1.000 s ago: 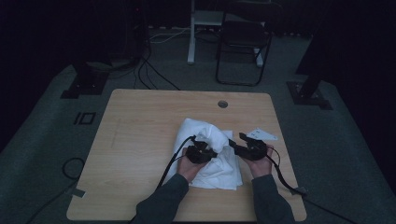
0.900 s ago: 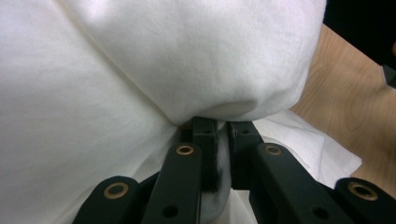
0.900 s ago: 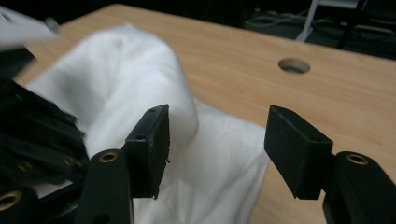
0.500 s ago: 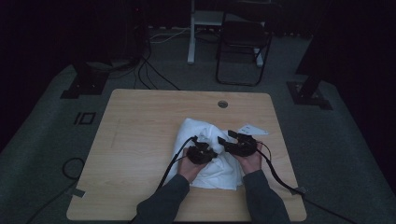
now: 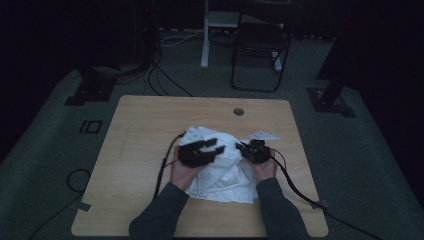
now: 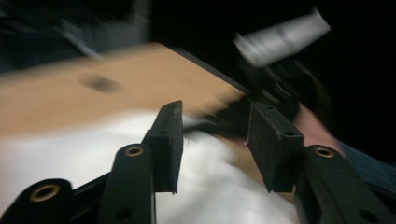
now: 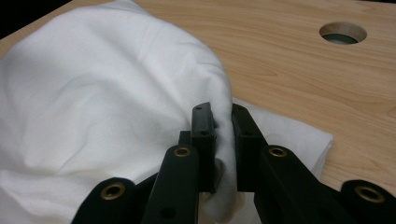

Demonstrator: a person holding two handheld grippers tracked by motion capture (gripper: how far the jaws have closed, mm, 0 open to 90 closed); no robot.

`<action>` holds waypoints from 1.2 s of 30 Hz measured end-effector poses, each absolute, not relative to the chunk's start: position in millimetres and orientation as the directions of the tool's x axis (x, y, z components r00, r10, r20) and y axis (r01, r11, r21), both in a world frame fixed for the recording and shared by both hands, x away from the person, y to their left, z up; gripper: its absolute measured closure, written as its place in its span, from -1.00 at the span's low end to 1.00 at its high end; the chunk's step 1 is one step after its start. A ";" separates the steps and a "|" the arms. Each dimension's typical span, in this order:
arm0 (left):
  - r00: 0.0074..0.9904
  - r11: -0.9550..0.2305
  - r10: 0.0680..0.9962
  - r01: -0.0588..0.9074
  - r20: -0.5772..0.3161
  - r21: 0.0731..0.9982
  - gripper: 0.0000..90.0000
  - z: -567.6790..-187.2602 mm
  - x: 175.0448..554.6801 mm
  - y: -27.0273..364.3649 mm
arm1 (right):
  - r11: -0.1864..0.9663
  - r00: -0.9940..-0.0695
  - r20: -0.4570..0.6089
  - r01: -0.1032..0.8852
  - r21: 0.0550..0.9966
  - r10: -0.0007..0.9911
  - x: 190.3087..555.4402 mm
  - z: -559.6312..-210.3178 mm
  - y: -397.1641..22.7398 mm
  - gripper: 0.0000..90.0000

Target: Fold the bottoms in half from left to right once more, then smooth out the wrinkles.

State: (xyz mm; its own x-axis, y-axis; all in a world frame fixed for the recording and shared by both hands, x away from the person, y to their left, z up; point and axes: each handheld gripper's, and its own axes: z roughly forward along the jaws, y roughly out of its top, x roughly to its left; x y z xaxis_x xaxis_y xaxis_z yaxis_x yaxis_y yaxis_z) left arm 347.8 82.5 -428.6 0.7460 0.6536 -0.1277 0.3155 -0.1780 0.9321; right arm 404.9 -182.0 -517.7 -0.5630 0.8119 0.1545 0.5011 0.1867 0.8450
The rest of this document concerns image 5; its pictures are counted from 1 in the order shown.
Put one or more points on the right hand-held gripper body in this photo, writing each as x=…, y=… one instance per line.
x=260, y=154

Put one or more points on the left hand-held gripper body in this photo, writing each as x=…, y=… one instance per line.
x=193, y=156

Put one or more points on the white garment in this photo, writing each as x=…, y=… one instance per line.
x=226, y=180

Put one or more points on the person's right hand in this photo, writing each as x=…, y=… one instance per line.
x=266, y=170

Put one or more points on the person's left hand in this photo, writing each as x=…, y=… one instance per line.
x=183, y=175

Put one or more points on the grey tape piece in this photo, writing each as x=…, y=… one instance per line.
x=320, y=204
x=81, y=206

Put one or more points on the black metal stand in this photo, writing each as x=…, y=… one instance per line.
x=330, y=100
x=91, y=90

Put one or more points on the black folding chair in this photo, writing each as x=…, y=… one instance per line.
x=260, y=36

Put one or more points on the white desk frame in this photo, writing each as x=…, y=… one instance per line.
x=205, y=50

